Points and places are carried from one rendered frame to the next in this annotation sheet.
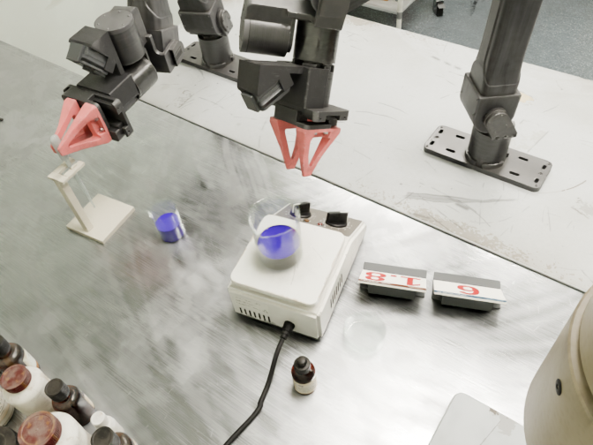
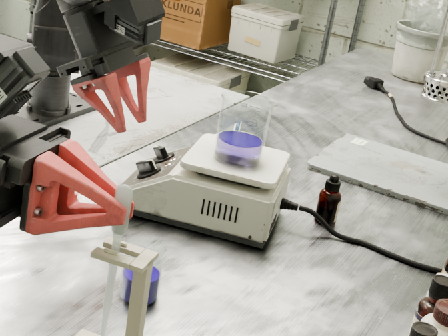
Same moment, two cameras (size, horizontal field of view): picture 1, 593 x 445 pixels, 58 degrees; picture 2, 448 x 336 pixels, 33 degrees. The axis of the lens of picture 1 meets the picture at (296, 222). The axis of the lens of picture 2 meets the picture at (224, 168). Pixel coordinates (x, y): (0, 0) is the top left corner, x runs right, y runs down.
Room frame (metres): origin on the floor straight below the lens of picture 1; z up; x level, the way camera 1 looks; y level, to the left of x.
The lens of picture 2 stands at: (0.70, 0.87, 1.34)
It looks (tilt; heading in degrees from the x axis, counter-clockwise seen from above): 22 degrees down; 253
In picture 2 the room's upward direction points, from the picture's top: 10 degrees clockwise
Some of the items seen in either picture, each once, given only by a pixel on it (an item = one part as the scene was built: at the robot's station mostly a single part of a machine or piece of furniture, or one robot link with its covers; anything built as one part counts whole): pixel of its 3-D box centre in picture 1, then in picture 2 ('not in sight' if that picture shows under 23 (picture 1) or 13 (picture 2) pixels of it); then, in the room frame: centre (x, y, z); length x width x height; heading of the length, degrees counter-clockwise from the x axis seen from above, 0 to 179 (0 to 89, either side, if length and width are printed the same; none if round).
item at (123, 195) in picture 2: not in sight; (120, 211); (0.61, 0.32, 1.06); 0.01 x 0.01 x 0.04; 56
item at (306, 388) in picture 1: (303, 372); (329, 198); (0.28, 0.02, 0.93); 0.03 x 0.03 x 0.07
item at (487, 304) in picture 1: (468, 287); not in sight; (0.38, -0.22, 0.92); 0.09 x 0.06 x 0.04; 71
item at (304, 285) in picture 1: (288, 257); (237, 159); (0.42, 0.02, 0.98); 0.12 x 0.12 x 0.01; 62
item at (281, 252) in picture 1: (276, 237); (244, 131); (0.42, 0.03, 1.03); 0.07 x 0.06 x 0.08; 151
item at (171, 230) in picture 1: (168, 222); (141, 271); (0.56, 0.20, 0.93); 0.04 x 0.04 x 0.06
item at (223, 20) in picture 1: (208, 21); not in sight; (1.02, 0.12, 1.00); 0.09 x 0.06 x 0.06; 69
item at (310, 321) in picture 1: (298, 262); (212, 186); (0.44, 0.00, 0.94); 0.22 x 0.13 x 0.08; 152
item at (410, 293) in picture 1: (393, 276); not in sight; (0.41, -0.12, 0.92); 0.09 x 0.06 x 0.04; 71
